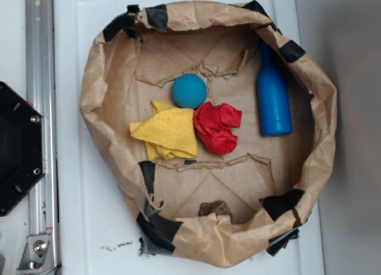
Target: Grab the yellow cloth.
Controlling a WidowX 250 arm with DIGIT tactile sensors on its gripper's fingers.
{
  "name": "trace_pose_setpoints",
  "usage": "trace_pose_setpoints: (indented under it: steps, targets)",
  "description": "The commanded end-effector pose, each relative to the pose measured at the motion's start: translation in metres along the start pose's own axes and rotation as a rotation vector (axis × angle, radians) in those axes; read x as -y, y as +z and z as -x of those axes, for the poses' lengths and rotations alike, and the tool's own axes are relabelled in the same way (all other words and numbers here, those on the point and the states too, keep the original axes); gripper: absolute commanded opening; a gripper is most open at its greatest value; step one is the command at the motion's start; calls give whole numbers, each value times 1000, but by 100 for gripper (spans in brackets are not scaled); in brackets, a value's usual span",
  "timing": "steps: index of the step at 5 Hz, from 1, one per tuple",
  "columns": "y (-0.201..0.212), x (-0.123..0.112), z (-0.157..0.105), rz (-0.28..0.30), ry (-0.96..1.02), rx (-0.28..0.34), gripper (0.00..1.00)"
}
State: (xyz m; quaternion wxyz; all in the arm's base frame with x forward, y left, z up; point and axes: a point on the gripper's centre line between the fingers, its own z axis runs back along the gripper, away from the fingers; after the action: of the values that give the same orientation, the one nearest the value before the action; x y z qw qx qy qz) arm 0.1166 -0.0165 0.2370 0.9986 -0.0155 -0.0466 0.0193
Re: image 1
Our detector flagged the yellow microfibre cloth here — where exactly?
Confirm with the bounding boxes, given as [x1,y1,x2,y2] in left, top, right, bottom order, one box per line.
[130,99,198,160]

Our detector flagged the blue textured ball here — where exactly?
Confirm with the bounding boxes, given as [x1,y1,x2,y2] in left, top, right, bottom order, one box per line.
[171,74,208,109]

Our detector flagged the crumpled red cloth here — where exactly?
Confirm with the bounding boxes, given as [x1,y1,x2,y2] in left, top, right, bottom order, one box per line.
[193,102,242,156]

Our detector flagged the metal corner bracket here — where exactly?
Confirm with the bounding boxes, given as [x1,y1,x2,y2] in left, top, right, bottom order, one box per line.
[16,235,55,274]

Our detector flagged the blue plastic bottle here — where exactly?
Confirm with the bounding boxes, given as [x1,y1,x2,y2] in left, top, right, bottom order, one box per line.
[257,41,292,136]

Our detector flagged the brown paper bag bin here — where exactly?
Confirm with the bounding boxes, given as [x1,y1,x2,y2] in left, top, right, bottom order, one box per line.
[80,1,338,268]

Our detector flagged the aluminium extrusion rail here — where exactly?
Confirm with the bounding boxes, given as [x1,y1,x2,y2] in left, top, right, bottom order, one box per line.
[26,0,61,274]

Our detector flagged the brown rock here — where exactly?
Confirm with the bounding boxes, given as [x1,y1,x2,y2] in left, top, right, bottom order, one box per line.
[198,200,233,220]

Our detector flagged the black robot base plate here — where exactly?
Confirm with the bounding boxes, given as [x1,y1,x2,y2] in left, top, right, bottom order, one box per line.
[1,82,45,217]

